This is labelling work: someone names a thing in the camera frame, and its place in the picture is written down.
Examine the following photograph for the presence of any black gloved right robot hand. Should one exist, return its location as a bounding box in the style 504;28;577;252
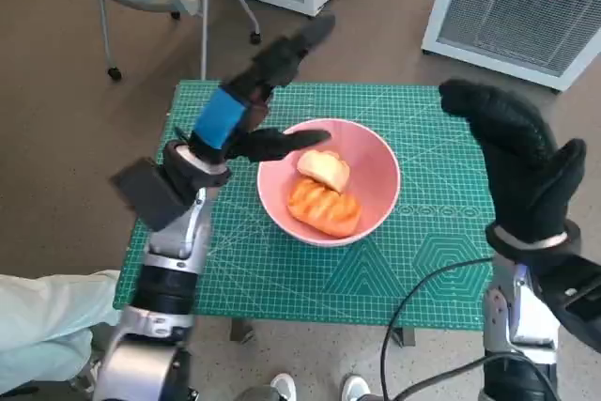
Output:
438;79;588;247

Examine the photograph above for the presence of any round toy bread bun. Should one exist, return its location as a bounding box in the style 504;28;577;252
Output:
296;150;352;194

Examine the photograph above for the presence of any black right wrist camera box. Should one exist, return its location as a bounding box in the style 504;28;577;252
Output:
534;253;601;355

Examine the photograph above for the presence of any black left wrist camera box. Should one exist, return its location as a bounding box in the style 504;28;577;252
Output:
110;158;193;233

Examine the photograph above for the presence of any white shoe-shaped foot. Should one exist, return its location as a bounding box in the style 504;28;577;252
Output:
341;373;372;401
270;372;298;401

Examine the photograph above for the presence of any large white mesh cabinet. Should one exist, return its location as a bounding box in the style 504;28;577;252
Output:
421;0;601;92

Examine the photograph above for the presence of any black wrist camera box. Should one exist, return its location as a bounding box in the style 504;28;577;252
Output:
534;253;601;355
110;158;193;233

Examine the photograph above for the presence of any green cutting mat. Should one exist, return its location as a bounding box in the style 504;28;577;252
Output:
112;80;497;327

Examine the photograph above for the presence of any pink bowl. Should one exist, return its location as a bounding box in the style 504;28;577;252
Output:
256;117;402;247

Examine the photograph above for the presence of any oblong grilled toy bread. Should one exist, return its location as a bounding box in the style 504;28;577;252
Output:
286;178;362;239

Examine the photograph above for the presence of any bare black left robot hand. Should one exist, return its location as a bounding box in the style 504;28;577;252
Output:
189;13;337;166

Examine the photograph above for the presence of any grey metal pole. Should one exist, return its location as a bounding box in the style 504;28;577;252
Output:
201;0;210;82

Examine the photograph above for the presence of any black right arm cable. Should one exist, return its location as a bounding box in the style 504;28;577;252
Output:
382;257;494;401

